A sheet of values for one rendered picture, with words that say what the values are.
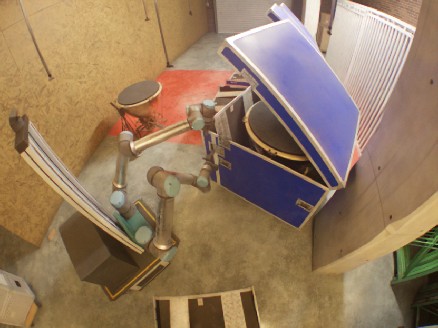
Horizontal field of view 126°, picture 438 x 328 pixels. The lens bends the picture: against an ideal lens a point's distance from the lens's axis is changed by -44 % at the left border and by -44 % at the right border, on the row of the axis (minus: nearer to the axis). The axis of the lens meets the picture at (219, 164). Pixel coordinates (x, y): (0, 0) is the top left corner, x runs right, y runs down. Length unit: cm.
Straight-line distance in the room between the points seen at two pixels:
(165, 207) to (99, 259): 66
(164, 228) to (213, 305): 103
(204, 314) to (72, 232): 139
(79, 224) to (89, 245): 23
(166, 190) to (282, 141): 95
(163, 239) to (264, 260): 112
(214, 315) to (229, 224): 99
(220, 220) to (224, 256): 41
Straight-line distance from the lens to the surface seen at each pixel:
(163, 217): 128
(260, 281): 209
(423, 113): 108
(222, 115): 192
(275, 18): 252
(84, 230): 172
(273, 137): 161
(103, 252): 154
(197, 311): 208
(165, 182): 113
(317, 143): 122
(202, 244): 217
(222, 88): 406
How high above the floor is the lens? 207
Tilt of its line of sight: 51 degrees down
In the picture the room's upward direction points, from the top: 6 degrees counter-clockwise
